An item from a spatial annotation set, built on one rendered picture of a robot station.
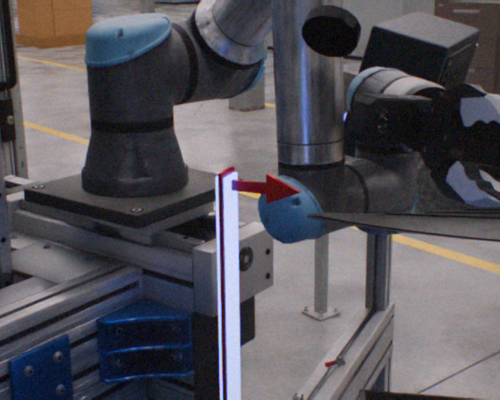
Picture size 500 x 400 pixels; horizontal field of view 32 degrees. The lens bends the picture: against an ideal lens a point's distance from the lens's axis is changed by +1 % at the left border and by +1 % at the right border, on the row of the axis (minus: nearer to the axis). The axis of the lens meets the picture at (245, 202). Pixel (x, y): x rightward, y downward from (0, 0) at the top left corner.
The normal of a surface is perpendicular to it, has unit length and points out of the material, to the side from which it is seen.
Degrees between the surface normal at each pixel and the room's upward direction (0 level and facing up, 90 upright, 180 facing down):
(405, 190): 90
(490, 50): 90
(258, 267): 90
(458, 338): 0
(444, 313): 0
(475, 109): 83
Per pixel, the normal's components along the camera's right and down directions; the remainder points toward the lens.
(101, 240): -0.61, 0.23
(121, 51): -0.01, 0.25
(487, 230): 0.00, -0.97
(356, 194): 0.62, -0.11
